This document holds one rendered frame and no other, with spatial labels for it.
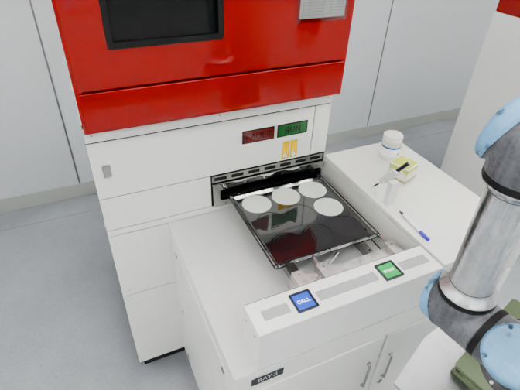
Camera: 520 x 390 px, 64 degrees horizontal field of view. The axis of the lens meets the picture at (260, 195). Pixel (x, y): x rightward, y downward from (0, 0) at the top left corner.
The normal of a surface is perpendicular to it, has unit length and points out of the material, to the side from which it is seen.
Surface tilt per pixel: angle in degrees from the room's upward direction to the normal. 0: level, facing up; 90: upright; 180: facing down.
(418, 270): 0
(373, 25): 90
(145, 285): 90
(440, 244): 0
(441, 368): 0
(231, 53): 90
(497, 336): 45
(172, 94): 90
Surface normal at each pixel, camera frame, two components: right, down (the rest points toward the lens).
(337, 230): 0.04, -0.80
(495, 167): -0.96, 0.18
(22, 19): 0.41, 0.55
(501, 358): -0.48, -0.29
